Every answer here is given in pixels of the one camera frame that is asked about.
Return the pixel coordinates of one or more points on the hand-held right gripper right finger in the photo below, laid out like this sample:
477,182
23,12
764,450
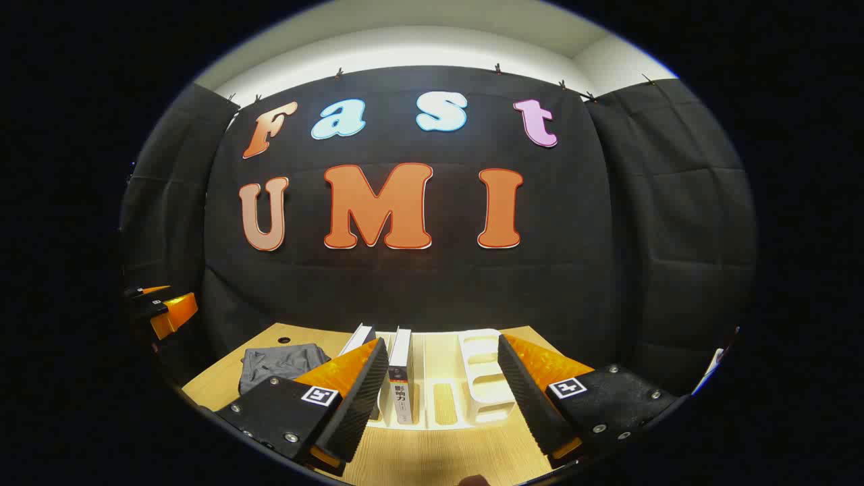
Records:
533,405

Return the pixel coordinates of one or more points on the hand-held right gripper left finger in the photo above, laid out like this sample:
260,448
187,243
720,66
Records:
351,405

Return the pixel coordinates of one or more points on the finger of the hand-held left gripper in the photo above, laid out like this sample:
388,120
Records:
145,291
172,314

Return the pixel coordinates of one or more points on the white bookshelf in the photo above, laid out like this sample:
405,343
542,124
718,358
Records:
486,378

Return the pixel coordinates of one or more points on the grey portrait cover book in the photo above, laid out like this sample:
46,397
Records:
401,364

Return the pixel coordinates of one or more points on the blue night cover book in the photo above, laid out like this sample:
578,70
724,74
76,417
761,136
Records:
359,337

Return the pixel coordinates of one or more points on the grey schoolbag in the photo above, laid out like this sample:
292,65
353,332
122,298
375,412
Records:
280,364

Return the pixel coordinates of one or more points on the black backdrop cloth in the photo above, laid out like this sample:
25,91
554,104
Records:
432,283

